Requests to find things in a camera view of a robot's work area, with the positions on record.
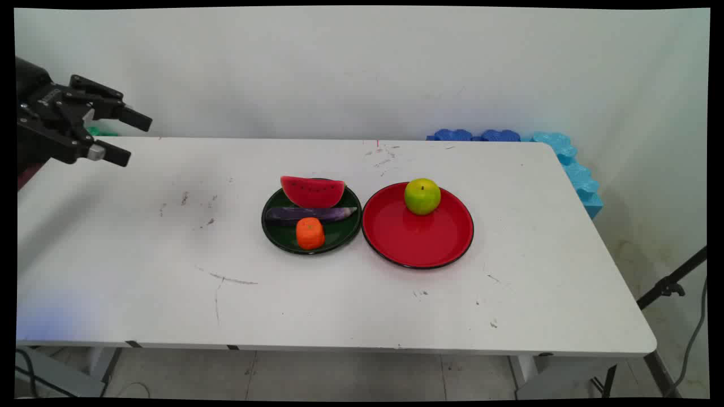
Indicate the red watermelon slice toy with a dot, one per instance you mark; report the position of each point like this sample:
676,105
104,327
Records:
312,192

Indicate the white table leg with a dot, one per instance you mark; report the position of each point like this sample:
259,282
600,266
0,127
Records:
104,364
523,370

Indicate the green apple toy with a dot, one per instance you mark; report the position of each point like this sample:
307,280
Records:
422,196

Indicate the light blue foam mat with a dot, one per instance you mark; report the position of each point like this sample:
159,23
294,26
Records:
577,175

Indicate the purple eggplant toy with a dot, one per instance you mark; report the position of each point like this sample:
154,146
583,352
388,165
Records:
311,214

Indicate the dark green plate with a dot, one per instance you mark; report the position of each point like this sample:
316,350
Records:
283,232

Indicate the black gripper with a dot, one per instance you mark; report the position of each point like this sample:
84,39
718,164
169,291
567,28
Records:
39,121

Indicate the red plate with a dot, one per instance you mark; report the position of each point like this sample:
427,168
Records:
416,237

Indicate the green foam mat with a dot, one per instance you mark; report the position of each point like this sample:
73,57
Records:
102,131

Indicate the orange toy fruit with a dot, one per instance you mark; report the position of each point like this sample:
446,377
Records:
310,233

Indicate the dark blue foam mat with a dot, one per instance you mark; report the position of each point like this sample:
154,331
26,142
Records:
500,135
452,135

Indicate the black tripod stand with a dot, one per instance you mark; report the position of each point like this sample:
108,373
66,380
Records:
667,285

